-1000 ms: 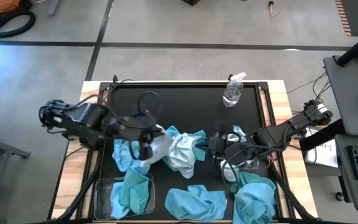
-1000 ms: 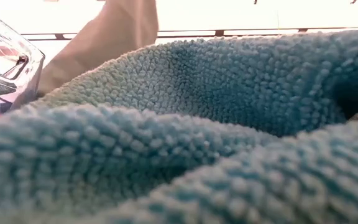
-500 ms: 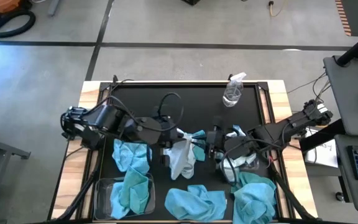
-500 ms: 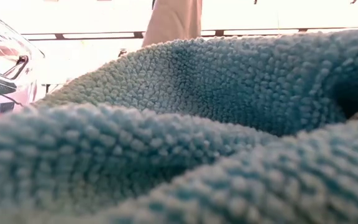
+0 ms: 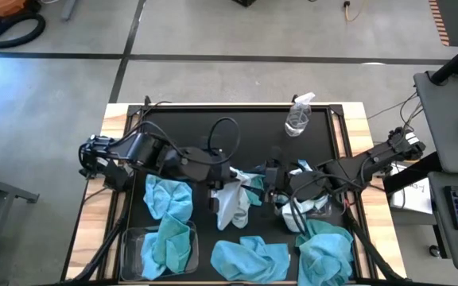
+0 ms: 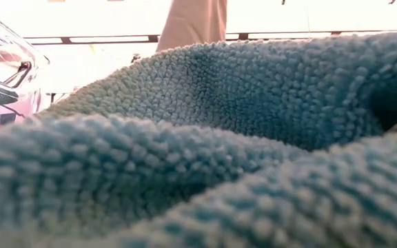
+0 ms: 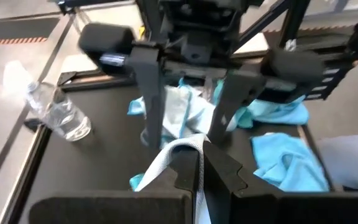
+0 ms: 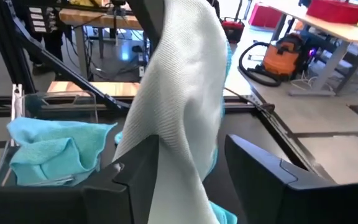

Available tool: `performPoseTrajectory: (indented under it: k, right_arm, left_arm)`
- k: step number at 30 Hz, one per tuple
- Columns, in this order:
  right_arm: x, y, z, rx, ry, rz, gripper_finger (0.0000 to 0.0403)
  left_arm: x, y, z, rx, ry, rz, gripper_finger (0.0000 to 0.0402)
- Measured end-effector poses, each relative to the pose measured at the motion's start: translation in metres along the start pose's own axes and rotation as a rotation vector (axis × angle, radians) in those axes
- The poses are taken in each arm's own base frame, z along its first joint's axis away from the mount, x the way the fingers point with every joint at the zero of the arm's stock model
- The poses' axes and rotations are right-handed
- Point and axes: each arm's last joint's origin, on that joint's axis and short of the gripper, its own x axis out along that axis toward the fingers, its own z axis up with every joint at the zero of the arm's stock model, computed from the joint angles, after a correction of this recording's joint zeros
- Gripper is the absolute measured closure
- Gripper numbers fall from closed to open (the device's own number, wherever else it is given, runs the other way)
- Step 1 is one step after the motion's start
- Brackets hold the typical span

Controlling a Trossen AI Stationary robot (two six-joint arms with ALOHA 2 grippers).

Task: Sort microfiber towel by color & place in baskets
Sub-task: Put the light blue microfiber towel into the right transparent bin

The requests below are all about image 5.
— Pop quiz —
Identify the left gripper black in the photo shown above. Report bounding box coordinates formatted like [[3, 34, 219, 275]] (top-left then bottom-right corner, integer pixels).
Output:
[[196, 153, 235, 215]]

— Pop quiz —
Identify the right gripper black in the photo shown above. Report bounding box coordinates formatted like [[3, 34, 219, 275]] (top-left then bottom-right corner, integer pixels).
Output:
[[261, 160, 296, 218]]

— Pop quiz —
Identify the teal microfiber towel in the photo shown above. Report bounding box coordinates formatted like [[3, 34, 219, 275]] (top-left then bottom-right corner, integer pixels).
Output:
[[295, 218, 354, 247], [151, 213, 193, 275], [246, 174, 266, 207]]

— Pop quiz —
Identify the white microfiber towel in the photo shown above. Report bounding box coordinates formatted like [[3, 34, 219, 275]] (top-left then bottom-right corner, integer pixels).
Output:
[[215, 167, 254, 232]]

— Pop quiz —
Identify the light blue microfiber towel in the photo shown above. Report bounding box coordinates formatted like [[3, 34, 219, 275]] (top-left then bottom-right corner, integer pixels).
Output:
[[297, 232, 355, 286], [143, 173, 194, 223], [210, 235, 291, 284], [140, 232, 165, 281]]

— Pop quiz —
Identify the blue thin cloth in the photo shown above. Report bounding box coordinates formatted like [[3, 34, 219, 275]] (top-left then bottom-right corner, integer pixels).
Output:
[[290, 159, 313, 176]]

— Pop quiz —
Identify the clear spray bottle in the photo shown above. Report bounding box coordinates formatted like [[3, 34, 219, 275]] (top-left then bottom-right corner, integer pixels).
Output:
[[284, 91, 316, 138]]

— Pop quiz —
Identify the white paper sheet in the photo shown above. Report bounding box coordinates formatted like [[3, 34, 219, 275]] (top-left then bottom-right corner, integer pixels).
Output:
[[387, 161, 433, 215]]

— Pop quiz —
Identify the grey desk shelf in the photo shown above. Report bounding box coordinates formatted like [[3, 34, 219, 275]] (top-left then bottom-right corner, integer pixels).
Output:
[[413, 69, 458, 175]]

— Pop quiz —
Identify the grey keyboard tray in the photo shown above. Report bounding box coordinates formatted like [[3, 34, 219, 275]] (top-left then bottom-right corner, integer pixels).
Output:
[[427, 171, 458, 273]]

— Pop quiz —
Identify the black monitor pole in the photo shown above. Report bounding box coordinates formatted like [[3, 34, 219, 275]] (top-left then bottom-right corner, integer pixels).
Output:
[[429, 33, 458, 86]]

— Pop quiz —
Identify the grey metal bar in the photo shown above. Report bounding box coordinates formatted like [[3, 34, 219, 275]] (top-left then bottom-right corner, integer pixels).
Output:
[[60, 0, 80, 21]]

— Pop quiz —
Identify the orange shop vacuum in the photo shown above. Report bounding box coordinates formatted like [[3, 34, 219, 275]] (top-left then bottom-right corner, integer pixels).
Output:
[[0, 0, 41, 19]]

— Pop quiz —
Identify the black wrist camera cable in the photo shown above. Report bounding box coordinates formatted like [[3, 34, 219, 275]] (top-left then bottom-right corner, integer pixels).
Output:
[[207, 117, 241, 160], [286, 190, 313, 235]]

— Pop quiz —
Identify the black metal table frame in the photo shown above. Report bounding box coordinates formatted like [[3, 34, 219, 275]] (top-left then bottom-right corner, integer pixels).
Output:
[[60, 95, 409, 286]]

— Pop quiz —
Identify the yellow power cable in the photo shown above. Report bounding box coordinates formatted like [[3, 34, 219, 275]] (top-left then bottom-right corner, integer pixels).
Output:
[[342, 0, 370, 23]]

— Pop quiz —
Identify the black vacuum hose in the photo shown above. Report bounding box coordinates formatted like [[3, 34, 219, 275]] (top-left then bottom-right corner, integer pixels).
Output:
[[0, 11, 47, 50]]

